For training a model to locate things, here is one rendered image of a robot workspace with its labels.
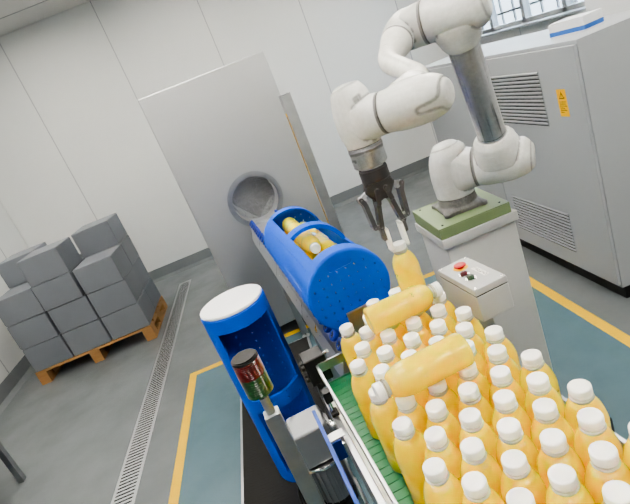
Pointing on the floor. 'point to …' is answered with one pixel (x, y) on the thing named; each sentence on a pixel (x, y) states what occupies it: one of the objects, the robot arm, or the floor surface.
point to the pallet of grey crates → (78, 297)
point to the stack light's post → (293, 457)
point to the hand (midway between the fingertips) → (395, 236)
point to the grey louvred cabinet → (576, 144)
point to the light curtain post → (309, 160)
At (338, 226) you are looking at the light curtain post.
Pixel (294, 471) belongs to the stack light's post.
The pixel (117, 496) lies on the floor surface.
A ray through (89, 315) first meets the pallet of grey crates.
